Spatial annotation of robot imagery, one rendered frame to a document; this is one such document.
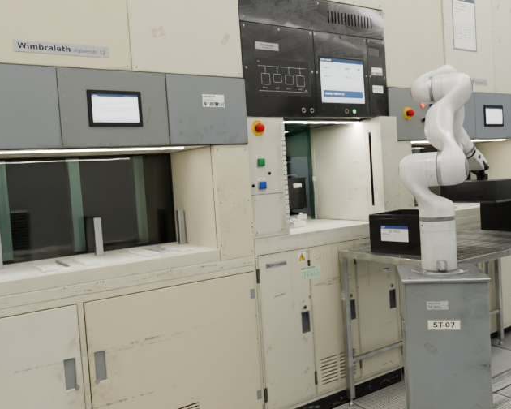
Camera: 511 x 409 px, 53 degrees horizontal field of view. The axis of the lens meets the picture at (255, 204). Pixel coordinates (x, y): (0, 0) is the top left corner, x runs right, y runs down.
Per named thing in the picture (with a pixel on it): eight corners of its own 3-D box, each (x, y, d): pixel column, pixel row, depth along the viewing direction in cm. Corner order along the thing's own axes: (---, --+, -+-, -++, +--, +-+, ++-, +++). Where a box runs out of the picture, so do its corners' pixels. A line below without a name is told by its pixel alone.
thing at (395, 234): (369, 251, 235) (367, 214, 235) (402, 243, 254) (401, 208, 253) (423, 256, 215) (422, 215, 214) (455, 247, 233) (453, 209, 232)
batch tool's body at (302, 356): (273, 439, 221) (243, -20, 211) (181, 376, 301) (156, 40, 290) (410, 383, 269) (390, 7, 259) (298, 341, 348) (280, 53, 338)
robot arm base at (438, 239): (474, 276, 170) (471, 221, 169) (414, 277, 174) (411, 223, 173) (462, 265, 189) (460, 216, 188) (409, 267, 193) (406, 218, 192)
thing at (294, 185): (276, 217, 290) (272, 161, 289) (256, 217, 307) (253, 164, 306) (309, 213, 304) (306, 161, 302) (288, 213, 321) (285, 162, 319)
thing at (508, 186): (495, 203, 226) (495, 174, 226) (438, 203, 251) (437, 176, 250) (529, 198, 243) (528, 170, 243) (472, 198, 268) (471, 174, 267)
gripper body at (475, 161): (479, 144, 236) (489, 161, 241) (459, 147, 244) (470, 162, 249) (474, 157, 233) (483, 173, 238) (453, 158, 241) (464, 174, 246)
